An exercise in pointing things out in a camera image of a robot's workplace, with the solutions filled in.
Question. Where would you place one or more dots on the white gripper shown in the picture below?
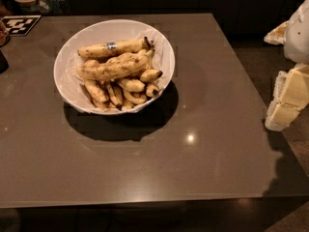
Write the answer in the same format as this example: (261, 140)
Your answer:
(297, 36)

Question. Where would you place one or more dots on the small banana stub right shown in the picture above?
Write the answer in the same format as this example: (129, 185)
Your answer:
(152, 90)

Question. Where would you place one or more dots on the small banana right upper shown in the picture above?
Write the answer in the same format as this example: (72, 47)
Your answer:
(150, 75)

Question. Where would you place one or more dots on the small banana centre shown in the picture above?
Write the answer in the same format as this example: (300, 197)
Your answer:
(131, 85)

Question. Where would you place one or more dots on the curved small banana bottom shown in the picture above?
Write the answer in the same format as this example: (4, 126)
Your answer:
(135, 98)

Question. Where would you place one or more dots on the large spotted middle banana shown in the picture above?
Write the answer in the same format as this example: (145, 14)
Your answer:
(119, 67)

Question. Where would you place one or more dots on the banana lower middle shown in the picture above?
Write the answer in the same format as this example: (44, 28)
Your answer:
(115, 94)

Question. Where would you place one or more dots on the top banana with sticker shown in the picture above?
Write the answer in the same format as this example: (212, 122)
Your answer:
(106, 50)

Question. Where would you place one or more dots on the banana lower left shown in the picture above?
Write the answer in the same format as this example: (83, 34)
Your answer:
(95, 91)

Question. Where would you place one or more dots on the black white fiducial marker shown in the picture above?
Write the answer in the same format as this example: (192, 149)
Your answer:
(20, 25)

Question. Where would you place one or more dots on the dark object at left edge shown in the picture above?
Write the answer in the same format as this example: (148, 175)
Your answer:
(3, 63)

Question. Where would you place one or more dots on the brown object at left edge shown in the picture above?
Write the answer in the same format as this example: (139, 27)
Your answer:
(4, 34)

